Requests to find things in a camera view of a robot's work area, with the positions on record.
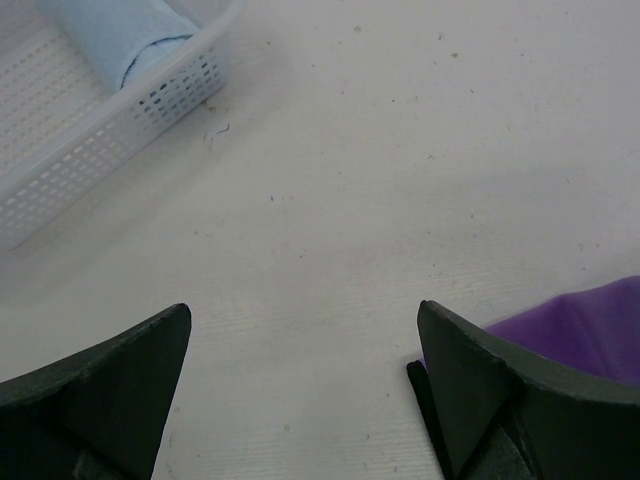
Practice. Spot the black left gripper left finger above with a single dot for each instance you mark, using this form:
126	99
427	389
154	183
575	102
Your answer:
99	413

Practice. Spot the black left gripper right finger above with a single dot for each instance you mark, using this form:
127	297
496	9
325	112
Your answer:
494	410

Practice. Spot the dark grey purple cloth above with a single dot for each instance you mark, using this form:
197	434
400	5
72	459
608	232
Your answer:
594	331

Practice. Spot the light blue towel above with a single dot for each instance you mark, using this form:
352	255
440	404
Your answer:
121	39

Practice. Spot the white perforated plastic basket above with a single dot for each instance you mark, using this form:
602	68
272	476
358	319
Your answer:
63	131

